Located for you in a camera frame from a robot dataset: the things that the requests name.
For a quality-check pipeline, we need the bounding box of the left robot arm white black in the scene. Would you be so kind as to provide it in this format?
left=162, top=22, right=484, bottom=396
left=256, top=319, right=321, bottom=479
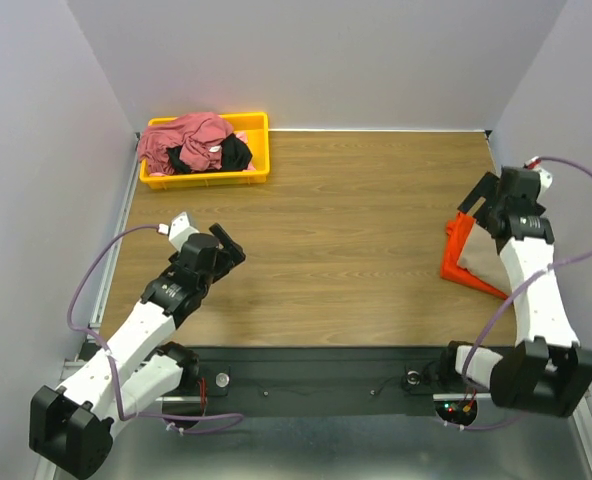
left=29, top=214, right=246, bottom=479

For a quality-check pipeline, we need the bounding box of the yellow plastic bin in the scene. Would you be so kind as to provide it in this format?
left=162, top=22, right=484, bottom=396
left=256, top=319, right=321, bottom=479
left=137, top=112, right=270, bottom=190

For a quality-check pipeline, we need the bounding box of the black t shirt in bin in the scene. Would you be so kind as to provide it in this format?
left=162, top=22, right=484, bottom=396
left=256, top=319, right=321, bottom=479
left=167, top=134, right=255, bottom=175

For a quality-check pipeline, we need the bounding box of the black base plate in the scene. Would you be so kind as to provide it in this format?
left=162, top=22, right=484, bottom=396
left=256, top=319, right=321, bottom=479
left=78, top=344, right=512, bottom=419

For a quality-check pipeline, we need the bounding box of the orange folded t shirt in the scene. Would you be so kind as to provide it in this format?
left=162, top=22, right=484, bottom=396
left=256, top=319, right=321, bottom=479
left=439, top=212, right=507, bottom=300

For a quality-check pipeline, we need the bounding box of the pink t shirt in bin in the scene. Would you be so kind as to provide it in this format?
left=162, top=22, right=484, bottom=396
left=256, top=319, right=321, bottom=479
left=137, top=112, right=234, bottom=176

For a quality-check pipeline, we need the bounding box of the beige t shirt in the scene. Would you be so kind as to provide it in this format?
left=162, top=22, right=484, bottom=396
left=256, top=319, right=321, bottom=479
left=458, top=224, right=511, bottom=295

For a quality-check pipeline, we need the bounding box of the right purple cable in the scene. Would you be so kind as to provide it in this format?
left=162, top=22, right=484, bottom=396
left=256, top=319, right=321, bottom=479
left=443, top=156, right=592, bottom=433

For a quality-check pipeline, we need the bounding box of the aluminium frame rail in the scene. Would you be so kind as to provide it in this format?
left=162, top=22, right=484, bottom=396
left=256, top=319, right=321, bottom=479
left=33, top=132, right=217, bottom=480

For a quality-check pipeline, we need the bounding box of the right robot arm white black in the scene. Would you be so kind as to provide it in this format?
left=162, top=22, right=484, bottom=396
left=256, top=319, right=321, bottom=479
left=436, top=163, right=592, bottom=418

